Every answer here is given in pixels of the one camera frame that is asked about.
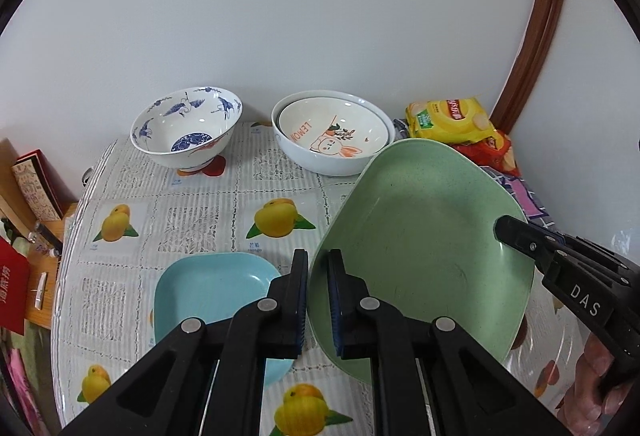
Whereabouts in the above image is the white rabbit print bowl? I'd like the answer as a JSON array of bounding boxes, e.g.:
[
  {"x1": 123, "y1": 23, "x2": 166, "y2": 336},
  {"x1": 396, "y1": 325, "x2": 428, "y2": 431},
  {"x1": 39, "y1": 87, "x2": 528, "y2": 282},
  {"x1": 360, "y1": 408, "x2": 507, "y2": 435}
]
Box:
[{"x1": 278, "y1": 99, "x2": 390, "y2": 161}]

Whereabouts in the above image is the light blue plate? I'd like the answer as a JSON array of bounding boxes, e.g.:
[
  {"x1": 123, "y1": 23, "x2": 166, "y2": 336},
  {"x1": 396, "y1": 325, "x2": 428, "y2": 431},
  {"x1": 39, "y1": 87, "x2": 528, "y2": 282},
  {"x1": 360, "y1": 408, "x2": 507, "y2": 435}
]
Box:
[{"x1": 153, "y1": 252, "x2": 296, "y2": 388}]

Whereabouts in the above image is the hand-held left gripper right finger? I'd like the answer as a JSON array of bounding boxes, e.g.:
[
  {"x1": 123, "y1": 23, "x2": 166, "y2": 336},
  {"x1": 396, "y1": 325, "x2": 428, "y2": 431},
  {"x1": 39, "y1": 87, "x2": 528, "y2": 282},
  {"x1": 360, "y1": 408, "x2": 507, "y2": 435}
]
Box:
[{"x1": 327, "y1": 249, "x2": 571, "y2": 436}]

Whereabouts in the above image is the person's right hand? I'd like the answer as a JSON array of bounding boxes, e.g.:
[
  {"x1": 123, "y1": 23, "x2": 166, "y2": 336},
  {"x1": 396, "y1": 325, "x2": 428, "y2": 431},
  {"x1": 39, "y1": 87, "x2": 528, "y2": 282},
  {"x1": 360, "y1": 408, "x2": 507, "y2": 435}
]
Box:
[{"x1": 557, "y1": 331, "x2": 640, "y2": 423}]

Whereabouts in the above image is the yellow chips bag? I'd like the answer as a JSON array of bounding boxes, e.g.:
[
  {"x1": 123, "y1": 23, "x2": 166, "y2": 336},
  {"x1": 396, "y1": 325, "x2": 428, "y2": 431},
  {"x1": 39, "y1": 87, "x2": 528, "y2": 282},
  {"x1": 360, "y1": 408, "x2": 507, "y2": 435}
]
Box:
[{"x1": 405, "y1": 98, "x2": 496, "y2": 146}]

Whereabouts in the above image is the brown wooden door frame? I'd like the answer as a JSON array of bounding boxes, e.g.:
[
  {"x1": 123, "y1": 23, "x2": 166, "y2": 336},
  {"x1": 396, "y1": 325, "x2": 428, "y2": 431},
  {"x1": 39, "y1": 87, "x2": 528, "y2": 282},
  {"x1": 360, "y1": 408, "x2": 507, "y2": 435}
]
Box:
[{"x1": 491, "y1": 0, "x2": 571, "y2": 135}]

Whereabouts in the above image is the red chips bag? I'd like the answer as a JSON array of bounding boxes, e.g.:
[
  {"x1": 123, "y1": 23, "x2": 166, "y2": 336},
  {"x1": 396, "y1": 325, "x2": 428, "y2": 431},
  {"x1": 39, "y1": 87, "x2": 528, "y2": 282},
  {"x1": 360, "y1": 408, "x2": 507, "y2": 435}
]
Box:
[{"x1": 452, "y1": 129, "x2": 521, "y2": 178}]

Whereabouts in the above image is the red patterned box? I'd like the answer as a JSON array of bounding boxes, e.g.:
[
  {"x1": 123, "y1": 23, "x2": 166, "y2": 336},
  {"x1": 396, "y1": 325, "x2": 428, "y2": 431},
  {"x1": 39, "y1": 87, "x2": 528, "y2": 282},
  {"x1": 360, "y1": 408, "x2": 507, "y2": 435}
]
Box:
[{"x1": 12, "y1": 149, "x2": 66, "y2": 222}]

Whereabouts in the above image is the blue crane pattern bowl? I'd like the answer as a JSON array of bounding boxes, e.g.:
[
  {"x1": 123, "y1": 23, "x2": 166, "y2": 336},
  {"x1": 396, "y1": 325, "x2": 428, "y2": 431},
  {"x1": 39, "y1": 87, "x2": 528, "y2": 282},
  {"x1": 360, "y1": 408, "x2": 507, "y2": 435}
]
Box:
[{"x1": 131, "y1": 86, "x2": 243, "y2": 177}]

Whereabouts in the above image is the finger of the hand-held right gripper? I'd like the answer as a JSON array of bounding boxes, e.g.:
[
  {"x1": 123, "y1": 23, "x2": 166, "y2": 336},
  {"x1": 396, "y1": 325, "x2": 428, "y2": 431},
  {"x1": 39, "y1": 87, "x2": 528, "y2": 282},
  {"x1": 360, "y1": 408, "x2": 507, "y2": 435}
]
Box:
[{"x1": 494, "y1": 215, "x2": 571, "y2": 269}]

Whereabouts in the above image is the large white bowl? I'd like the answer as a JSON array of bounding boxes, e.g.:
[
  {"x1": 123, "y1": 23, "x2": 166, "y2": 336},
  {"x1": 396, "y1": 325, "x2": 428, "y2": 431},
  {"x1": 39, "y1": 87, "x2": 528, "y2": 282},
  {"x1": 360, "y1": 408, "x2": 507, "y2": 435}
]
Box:
[{"x1": 271, "y1": 90, "x2": 396, "y2": 177}]

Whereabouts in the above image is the green plate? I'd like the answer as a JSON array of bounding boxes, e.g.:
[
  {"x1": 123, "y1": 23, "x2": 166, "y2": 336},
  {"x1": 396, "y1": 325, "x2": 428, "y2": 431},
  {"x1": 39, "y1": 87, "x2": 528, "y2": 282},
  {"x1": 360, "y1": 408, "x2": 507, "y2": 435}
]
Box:
[{"x1": 306, "y1": 139, "x2": 537, "y2": 386}]

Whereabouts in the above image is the wooden board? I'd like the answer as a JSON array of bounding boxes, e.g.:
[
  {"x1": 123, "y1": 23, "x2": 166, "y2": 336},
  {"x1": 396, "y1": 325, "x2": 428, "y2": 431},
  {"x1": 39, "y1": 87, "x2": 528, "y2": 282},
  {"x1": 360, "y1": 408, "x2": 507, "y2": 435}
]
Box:
[{"x1": 0, "y1": 139, "x2": 36, "y2": 237}]

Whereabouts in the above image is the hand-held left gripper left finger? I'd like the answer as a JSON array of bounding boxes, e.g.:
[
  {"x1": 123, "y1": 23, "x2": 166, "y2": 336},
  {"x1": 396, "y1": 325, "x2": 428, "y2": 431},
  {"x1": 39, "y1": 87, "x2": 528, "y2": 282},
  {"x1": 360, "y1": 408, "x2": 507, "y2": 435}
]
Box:
[{"x1": 60, "y1": 249, "x2": 311, "y2": 436}]

